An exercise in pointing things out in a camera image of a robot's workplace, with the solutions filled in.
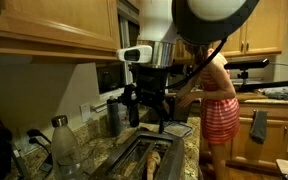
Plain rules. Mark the black power plug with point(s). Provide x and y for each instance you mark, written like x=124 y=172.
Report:
x=34 y=133

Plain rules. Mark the grey hanging towel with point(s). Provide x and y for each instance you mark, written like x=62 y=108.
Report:
x=259 y=126

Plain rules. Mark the stainless steel toaster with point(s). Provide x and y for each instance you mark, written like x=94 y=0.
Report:
x=170 y=156

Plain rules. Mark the bread slice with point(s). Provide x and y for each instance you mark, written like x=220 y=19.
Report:
x=153 y=165
x=129 y=169

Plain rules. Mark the clear bottle with metal cap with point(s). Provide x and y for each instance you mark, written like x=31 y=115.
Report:
x=64 y=146

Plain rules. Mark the wooden base cabinet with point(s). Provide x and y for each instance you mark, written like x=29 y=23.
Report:
x=277 y=133

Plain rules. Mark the wooden wall cabinet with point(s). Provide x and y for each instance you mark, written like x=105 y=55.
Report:
x=180 y=51
x=50 y=20
x=267 y=30

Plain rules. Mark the kitchen window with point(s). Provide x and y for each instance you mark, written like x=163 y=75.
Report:
x=110 y=76

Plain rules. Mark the black bottle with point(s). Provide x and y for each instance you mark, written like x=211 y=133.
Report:
x=134 y=118

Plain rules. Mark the person in red striped dress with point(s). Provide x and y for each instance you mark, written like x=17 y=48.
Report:
x=219 y=116

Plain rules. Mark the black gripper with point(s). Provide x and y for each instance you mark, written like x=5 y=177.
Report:
x=152 y=83

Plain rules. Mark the grey folded cloth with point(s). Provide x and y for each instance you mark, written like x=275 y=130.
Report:
x=279 y=94

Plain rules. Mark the black stereo camera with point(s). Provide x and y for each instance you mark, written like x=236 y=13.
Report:
x=247 y=64

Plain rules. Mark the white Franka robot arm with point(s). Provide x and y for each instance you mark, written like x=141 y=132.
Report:
x=157 y=20

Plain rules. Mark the grey water bottle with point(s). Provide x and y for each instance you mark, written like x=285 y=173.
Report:
x=113 y=116

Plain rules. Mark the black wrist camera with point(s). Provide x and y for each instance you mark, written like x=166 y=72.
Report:
x=177 y=69

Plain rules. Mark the white wall switch plate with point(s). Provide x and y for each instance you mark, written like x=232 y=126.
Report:
x=85 y=112

